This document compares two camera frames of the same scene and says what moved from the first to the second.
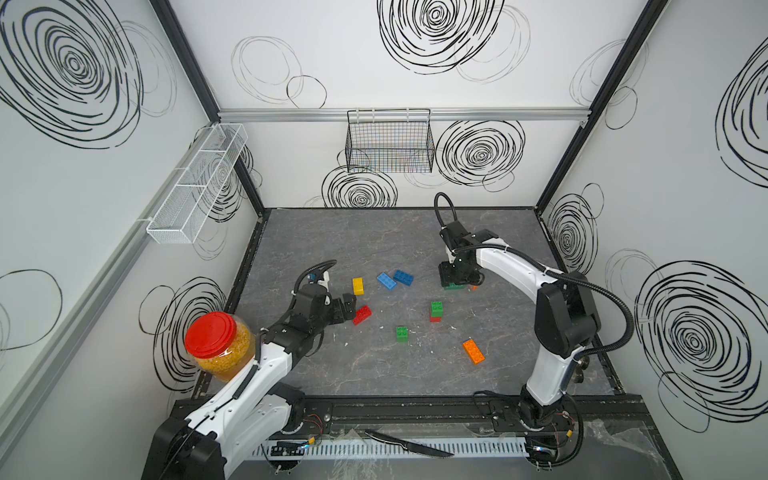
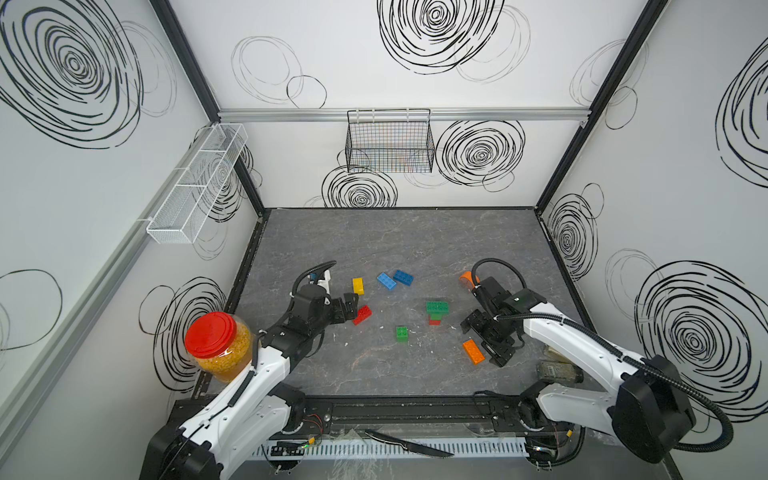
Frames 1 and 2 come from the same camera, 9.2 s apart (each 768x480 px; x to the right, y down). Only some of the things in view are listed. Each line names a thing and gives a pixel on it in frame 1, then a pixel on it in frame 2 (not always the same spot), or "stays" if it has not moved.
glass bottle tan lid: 583,363 -> 558,354
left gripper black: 350,310 stays
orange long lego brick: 473,351 stays
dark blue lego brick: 403,277 stays
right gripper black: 445,278 -> 495,351
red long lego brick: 361,315 stays
